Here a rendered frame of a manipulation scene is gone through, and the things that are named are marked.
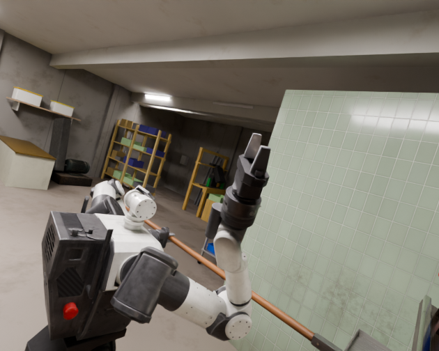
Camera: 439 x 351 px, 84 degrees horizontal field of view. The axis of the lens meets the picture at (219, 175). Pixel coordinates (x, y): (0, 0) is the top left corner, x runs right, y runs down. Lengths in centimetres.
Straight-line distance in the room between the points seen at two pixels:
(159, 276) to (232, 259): 17
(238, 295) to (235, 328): 8
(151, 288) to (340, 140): 201
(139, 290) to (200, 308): 17
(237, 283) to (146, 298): 24
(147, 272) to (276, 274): 195
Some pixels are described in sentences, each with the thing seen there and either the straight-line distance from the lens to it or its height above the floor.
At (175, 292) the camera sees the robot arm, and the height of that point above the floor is 135.
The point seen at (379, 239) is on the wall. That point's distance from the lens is 219.
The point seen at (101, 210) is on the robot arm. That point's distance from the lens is 100.
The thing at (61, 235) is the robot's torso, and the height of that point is 140.
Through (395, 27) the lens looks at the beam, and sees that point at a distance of 251.
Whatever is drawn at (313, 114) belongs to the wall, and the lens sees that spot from 251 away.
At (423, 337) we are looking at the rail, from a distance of 82.
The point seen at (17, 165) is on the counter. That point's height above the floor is 45.
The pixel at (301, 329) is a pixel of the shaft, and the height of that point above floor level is 120.
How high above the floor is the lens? 168
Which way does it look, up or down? 3 degrees down
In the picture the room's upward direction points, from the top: 17 degrees clockwise
